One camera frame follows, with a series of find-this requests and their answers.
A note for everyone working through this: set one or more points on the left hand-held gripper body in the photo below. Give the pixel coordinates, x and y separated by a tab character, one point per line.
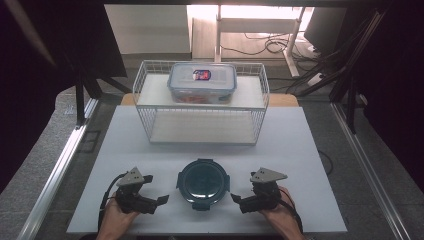
131	198

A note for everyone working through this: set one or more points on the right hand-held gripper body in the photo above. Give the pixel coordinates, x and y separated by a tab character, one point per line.
263	196

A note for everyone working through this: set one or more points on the round dark lidded container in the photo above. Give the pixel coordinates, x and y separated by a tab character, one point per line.
203	183

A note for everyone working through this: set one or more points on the clear rectangular lidded container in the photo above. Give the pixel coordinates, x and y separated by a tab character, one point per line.
201	85

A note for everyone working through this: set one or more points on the person's left hand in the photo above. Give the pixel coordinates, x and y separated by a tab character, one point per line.
115	216

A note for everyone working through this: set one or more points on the person's right hand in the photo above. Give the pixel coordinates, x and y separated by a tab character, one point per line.
281	216

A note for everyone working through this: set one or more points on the wooden board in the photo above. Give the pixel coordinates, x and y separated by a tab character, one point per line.
283	100

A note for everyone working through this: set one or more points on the black metal stand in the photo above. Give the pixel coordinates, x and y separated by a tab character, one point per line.
350	96
80	100

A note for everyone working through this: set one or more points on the white power strip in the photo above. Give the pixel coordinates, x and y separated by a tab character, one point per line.
315	80

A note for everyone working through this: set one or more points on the white cabinet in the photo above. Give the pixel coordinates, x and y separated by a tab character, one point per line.
150	28

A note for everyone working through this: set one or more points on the dark curtain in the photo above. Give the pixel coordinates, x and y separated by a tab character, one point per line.
40	60
400	83

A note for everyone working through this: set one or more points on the dark monitor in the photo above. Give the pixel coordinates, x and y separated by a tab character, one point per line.
325	30

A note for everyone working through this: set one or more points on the aluminium rail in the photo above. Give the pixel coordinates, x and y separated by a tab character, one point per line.
56	173
366	163

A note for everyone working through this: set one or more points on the white desk frame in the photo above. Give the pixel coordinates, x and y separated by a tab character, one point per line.
253	25

